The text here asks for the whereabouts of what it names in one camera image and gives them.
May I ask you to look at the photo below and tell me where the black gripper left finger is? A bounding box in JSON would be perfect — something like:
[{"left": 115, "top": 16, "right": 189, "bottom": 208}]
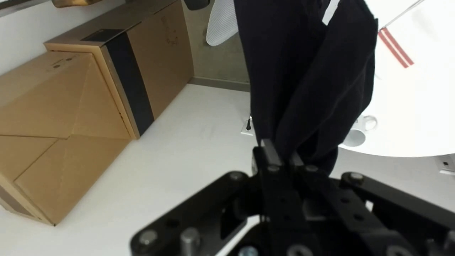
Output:
[{"left": 129, "top": 138, "right": 293, "bottom": 256}]

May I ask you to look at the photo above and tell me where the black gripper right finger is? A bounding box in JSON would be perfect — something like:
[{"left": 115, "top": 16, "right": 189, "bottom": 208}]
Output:
[{"left": 287, "top": 151, "right": 455, "bottom": 256}]

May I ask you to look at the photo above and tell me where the black t-shirt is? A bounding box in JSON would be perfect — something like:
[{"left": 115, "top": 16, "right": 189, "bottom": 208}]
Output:
[{"left": 232, "top": 0, "right": 381, "bottom": 174}]

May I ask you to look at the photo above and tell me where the large flat cardboard box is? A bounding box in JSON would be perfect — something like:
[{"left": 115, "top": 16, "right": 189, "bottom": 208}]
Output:
[{"left": 0, "top": 0, "right": 196, "bottom": 228}]

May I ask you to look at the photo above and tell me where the white rounded plastic piece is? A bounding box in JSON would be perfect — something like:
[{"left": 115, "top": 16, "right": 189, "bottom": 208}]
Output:
[{"left": 205, "top": 0, "right": 240, "bottom": 49}]

